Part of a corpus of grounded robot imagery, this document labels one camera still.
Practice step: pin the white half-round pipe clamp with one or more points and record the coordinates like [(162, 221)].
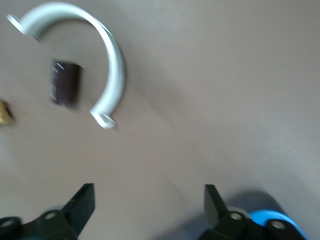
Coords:
[(115, 62)]

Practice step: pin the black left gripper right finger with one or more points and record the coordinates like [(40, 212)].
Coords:
[(216, 212)]

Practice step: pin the blue plastic tray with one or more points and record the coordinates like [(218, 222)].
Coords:
[(260, 216)]

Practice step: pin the brown table mat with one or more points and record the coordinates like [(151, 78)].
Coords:
[(212, 100)]

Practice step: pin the dark brown connector block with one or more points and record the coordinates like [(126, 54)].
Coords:
[(65, 83)]

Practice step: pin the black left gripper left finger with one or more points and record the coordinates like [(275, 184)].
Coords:
[(77, 212)]

